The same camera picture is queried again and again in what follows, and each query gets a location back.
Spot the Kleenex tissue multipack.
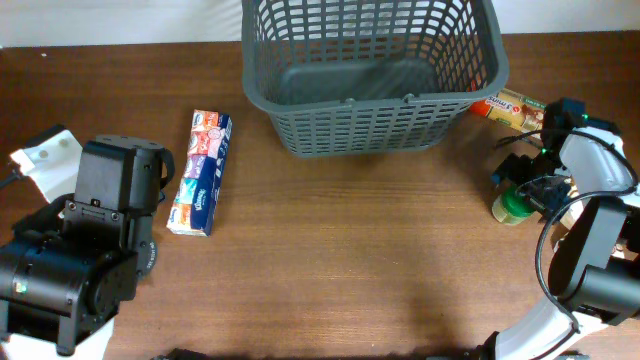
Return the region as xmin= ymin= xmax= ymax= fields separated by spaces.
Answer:
xmin=167 ymin=110 xmax=233 ymax=237

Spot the red spaghetti packet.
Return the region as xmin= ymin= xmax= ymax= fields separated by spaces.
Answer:
xmin=469 ymin=89 xmax=546 ymax=133

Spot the grey plastic lattice basket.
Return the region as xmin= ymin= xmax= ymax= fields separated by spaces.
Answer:
xmin=241 ymin=0 xmax=509 ymax=158

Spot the beige brown snack pouch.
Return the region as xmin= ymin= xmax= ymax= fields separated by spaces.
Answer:
xmin=551 ymin=184 xmax=625 ymax=259

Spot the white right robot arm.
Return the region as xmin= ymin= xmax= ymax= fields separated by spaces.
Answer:
xmin=469 ymin=98 xmax=639 ymax=359

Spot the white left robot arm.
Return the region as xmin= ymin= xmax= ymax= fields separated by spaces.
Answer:
xmin=1 ymin=135 xmax=175 ymax=359

